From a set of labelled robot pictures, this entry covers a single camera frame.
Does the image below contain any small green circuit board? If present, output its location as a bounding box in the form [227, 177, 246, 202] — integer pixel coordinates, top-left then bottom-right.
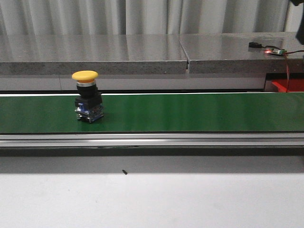
[264, 48, 287, 56]

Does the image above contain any aluminium conveyor frame rail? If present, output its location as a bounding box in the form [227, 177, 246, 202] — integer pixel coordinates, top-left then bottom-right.
[0, 132, 304, 148]

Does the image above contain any black plug connector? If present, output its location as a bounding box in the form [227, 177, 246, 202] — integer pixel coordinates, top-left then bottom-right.
[248, 42, 263, 48]

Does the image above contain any yellow mushroom push button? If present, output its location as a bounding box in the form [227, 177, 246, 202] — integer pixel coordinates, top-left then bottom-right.
[72, 70, 104, 123]

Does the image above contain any green conveyor belt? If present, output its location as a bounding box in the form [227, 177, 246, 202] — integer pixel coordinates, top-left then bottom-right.
[0, 93, 304, 133]

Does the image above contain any grey stone counter slab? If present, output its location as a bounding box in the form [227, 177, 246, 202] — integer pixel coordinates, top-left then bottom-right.
[0, 32, 304, 75]

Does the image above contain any red black wire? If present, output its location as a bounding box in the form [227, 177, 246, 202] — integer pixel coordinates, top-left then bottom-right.
[282, 49, 304, 93]

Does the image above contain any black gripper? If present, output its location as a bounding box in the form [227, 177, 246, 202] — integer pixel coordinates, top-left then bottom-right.
[290, 0, 304, 45]

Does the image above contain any white corrugated curtain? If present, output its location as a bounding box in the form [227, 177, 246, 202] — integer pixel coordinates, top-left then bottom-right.
[0, 0, 303, 35]

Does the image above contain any red plastic tray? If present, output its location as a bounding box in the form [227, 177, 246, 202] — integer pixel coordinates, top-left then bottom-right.
[272, 79, 304, 93]

